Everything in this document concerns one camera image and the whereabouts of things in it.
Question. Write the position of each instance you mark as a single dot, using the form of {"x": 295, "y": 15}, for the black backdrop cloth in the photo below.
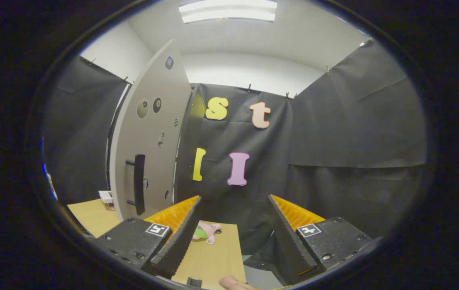
{"x": 334, "y": 121}

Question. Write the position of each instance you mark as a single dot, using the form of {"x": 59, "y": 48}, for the long ceiling light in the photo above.
{"x": 227, "y": 11}

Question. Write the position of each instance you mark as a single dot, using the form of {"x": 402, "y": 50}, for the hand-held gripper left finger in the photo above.
{"x": 181, "y": 241}

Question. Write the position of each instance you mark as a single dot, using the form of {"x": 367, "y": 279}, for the brown book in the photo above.
{"x": 110, "y": 207}

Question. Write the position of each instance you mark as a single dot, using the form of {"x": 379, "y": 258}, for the pink plush toy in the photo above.
{"x": 209, "y": 230}

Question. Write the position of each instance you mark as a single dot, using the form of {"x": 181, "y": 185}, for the small black object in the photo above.
{"x": 194, "y": 282}

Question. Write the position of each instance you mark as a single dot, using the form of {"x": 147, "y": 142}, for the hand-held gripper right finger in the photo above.
{"x": 289, "y": 241}

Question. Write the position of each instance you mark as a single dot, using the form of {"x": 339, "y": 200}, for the grey shoe cabinet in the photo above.
{"x": 184, "y": 153}

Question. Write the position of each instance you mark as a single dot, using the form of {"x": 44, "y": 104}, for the light grey shoe cabinet door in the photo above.
{"x": 148, "y": 141}

